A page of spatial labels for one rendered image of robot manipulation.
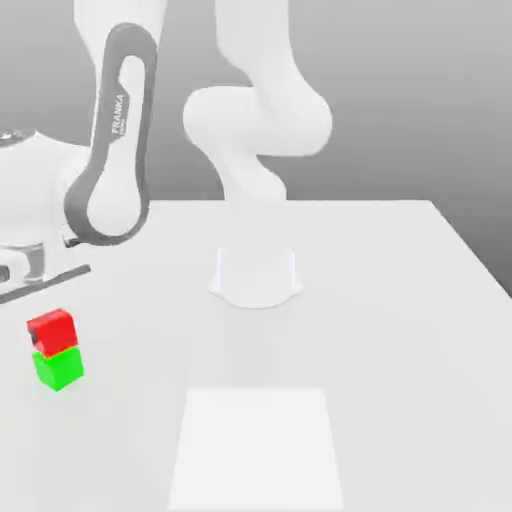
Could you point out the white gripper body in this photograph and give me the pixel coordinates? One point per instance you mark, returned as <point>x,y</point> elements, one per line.
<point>48,286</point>

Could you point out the small red cube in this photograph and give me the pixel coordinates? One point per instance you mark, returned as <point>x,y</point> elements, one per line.
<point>56,332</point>

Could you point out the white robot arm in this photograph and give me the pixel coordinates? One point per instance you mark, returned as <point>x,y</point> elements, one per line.
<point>256,120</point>

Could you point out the small green cube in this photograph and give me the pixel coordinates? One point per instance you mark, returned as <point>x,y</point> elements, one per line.
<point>60,370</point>

